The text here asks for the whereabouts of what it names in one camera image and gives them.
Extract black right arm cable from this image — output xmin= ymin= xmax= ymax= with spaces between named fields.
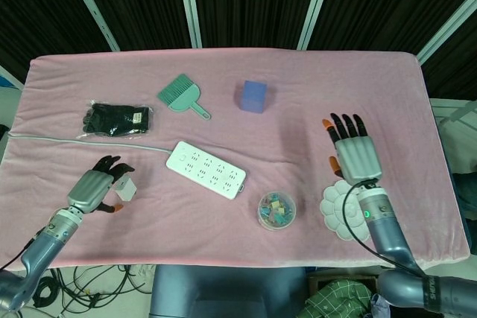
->
xmin=342 ymin=179 xmax=424 ymax=276

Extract white screen frame post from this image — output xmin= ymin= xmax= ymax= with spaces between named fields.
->
xmin=416 ymin=0 xmax=477 ymax=64
xmin=59 ymin=0 xmax=121 ymax=53
xmin=296 ymin=0 xmax=338 ymax=50
xmin=0 ymin=64 xmax=23 ymax=91
xmin=174 ymin=0 xmax=203 ymax=50

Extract white flower-shaped palette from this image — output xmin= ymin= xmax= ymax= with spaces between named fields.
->
xmin=320 ymin=179 xmax=373 ymax=241

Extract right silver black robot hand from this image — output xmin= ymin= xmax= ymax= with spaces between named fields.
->
xmin=320 ymin=112 xmax=383 ymax=185

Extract tangle of black floor cables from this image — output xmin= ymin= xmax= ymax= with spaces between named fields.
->
xmin=33 ymin=264 xmax=156 ymax=318

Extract small white plug adapter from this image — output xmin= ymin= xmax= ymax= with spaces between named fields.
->
xmin=113 ymin=175 xmax=137 ymax=203

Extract pink table cloth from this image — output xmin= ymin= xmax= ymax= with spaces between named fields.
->
xmin=0 ymin=48 xmax=471 ymax=273

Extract green checked cloth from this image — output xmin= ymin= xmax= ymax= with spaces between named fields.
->
xmin=301 ymin=279 xmax=379 ymax=318

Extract blue cube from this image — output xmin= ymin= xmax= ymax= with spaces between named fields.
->
xmin=234 ymin=80 xmax=270 ymax=115

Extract white power cable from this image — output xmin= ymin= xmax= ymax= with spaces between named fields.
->
xmin=6 ymin=133 xmax=173 ymax=155

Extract white rack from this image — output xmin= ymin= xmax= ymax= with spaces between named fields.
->
xmin=428 ymin=98 xmax=477 ymax=170

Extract clear round container of clips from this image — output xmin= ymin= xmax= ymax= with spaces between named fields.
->
xmin=258 ymin=190 xmax=296 ymax=230

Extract black gloves in plastic bag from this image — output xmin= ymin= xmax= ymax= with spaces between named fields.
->
xmin=76 ymin=100 xmax=156 ymax=139

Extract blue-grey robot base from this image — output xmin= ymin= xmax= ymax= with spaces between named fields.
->
xmin=148 ymin=264 xmax=309 ymax=318

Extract green dustpan brush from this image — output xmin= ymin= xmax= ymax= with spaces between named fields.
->
xmin=156 ymin=73 xmax=212 ymax=121

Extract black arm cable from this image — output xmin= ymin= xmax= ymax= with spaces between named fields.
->
xmin=342 ymin=179 xmax=424 ymax=276
xmin=0 ymin=235 xmax=40 ymax=271

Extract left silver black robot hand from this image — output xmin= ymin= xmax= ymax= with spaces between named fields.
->
xmin=66 ymin=155 xmax=136 ymax=214

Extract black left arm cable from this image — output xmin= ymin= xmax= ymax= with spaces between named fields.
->
xmin=0 ymin=235 xmax=40 ymax=271

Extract white power strip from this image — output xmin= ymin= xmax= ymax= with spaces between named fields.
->
xmin=165 ymin=141 xmax=247 ymax=200

